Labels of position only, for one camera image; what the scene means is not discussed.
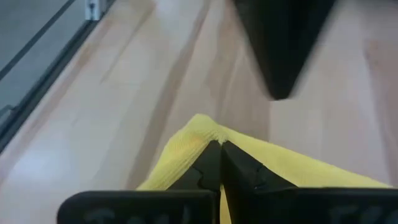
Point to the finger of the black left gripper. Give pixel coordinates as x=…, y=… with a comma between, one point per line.
x=280, y=46

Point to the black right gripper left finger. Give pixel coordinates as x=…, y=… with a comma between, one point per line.
x=155, y=207

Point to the black table edge rail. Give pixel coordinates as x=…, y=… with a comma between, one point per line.
x=46, y=81

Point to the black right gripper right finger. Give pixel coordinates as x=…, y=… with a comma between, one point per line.
x=295, y=205

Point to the yellow microfiber towel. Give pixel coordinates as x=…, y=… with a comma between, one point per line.
x=192, y=140

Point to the aluminium frame bracket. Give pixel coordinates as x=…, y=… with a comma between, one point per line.
x=93, y=9

